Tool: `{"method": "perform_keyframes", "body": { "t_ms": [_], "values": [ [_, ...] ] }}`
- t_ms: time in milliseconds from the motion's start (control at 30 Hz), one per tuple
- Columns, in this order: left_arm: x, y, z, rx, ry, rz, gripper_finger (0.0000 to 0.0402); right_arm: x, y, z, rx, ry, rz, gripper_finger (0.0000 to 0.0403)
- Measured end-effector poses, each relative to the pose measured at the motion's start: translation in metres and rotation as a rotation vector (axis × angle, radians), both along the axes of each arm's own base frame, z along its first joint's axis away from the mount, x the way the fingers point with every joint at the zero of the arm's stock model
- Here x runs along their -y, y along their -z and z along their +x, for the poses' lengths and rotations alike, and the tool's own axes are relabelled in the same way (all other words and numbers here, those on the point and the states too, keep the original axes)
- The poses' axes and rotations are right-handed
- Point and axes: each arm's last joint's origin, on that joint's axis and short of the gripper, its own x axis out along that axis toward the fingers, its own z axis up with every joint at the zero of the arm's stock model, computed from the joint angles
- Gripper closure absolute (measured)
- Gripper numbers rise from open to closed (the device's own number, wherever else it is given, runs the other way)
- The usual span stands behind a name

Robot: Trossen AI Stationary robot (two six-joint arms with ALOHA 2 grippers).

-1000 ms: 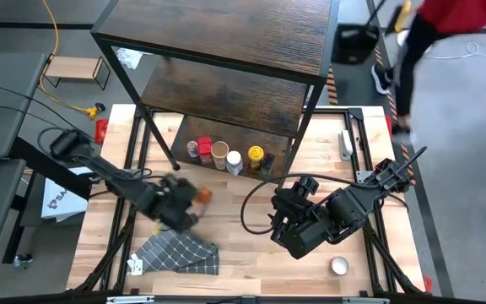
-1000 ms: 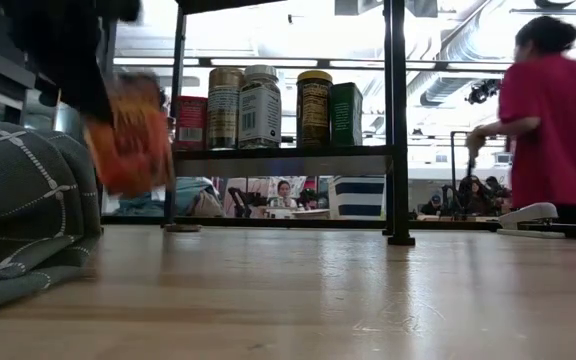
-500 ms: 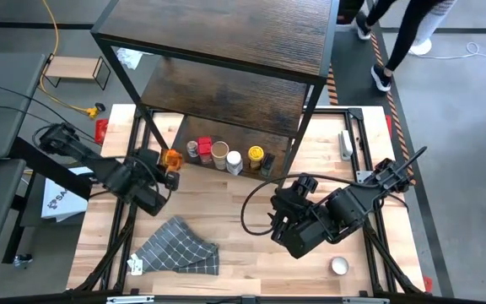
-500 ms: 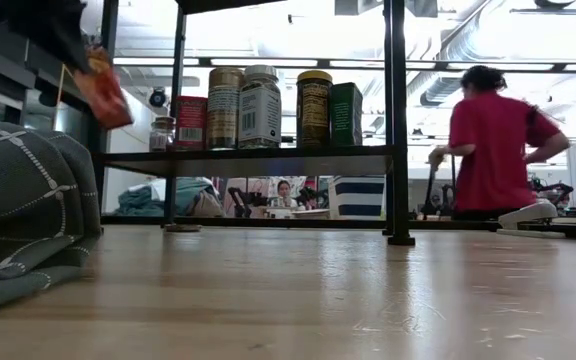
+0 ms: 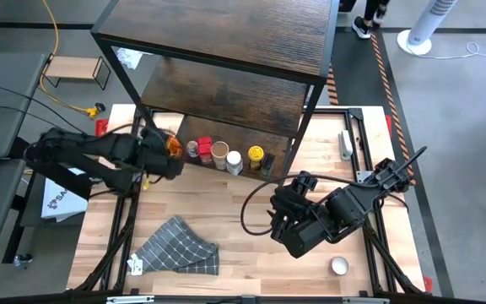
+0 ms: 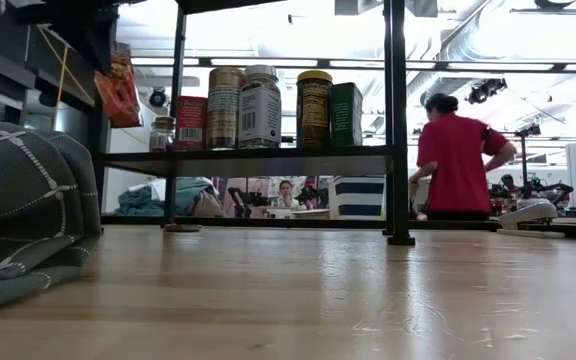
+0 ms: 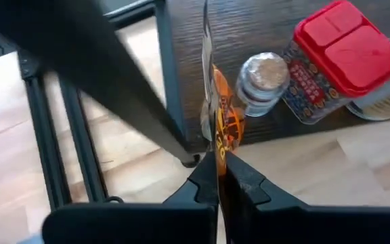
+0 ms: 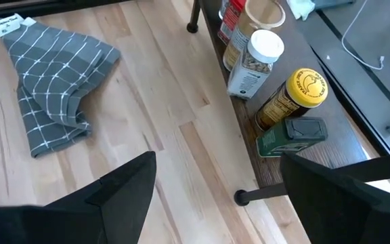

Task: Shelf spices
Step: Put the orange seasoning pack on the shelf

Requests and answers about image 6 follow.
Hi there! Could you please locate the black ceiling camera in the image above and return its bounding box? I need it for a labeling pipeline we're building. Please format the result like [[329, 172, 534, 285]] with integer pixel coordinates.
[[465, 77, 509, 106]]

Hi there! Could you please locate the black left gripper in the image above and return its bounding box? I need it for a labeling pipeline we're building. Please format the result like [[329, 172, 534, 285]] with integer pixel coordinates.
[[15, 0, 119, 75]]

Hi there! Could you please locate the small clear glass jar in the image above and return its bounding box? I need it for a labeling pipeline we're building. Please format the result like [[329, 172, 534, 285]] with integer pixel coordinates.
[[148, 116, 177, 153]]

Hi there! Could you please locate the white navy striped bin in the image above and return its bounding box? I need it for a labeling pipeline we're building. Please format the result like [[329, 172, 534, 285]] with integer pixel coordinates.
[[327, 174, 387, 221]]

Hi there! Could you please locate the teal fabric heap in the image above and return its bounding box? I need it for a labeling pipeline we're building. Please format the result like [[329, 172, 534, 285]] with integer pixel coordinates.
[[115, 177, 224, 219]]

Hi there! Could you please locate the red lid spice container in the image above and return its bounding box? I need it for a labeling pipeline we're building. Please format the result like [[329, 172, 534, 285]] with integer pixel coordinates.
[[174, 95, 209, 152]]

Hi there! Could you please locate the dark green spice tin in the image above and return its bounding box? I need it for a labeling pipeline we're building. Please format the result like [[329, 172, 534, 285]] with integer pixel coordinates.
[[328, 81, 364, 147]]

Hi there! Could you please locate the person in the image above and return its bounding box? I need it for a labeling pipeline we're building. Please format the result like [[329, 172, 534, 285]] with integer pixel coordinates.
[[408, 92, 518, 222], [275, 179, 299, 209], [498, 173, 519, 194]]

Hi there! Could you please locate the white stapler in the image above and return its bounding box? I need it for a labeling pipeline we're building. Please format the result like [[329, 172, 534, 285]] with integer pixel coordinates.
[[496, 198, 567, 239]]

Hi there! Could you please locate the round black white device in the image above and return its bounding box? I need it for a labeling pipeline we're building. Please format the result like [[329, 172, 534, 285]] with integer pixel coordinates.
[[147, 87, 169, 109]]

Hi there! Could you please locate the grey checked cloth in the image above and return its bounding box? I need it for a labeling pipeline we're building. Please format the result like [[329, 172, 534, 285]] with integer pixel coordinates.
[[0, 117, 104, 316]]

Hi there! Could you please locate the dark wood black-frame shelf unit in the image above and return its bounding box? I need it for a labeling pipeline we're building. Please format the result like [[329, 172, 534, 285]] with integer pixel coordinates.
[[90, 0, 417, 247]]

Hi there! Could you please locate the white lid spice jar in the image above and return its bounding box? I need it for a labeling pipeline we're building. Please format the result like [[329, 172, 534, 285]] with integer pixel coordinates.
[[237, 64, 283, 150]]

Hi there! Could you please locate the gold lid spice jar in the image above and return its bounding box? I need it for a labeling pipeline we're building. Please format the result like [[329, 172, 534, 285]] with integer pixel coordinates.
[[205, 66, 246, 151]]

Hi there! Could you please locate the yellow lid spice bottle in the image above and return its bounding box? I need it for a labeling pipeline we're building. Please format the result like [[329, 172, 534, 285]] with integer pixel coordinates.
[[295, 69, 334, 148]]

